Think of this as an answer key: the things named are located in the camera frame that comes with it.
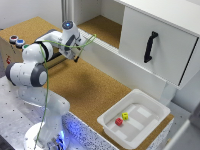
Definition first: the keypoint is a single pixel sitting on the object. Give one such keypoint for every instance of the white cabinet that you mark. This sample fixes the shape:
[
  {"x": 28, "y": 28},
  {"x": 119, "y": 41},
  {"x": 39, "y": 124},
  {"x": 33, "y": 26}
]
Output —
[{"x": 110, "y": 63}]

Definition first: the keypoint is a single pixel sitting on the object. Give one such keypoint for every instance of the yellow block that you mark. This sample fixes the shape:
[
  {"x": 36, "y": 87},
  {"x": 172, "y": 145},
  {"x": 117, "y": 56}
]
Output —
[{"x": 125, "y": 116}]

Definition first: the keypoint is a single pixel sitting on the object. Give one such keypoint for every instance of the red button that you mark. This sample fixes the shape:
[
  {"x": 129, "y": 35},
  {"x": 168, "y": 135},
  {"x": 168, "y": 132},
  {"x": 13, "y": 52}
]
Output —
[{"x": 13, "y": 38}]

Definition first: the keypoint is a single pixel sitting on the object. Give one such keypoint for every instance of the green button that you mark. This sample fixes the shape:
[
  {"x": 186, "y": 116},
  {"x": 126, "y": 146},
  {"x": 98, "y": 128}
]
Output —
[{"x": 25, "y": 46}]

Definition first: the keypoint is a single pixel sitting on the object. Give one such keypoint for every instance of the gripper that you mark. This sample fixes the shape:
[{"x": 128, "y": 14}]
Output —
[{"x": 72, "y": 50}]

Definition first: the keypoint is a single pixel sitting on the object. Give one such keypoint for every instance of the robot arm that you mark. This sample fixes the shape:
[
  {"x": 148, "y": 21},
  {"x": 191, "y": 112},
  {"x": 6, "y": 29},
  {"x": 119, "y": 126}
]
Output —
[{"x": 31, "y": 71}]

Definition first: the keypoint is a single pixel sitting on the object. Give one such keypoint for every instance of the white plastic box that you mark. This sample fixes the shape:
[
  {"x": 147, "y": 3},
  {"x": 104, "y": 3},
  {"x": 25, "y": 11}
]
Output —
[{"x": 146, "y": 106}]

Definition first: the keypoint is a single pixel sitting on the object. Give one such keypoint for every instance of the white sliding door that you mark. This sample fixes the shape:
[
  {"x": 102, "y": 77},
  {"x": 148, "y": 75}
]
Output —
[{"x": 166, "y": 56}]

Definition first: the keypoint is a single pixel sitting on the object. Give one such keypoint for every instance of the pink block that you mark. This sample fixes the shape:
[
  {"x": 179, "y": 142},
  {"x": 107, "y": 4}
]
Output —
[{"x": 118, "y": 121}]

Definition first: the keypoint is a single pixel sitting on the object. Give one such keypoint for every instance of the blue button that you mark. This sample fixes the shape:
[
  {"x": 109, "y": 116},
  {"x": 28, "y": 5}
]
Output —
[{"x": 20, "y": 42}]

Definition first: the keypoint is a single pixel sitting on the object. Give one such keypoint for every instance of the wooden drawer box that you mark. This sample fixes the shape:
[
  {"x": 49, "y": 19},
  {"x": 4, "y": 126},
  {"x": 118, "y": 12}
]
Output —
[{"x": 31, "y": 28}]

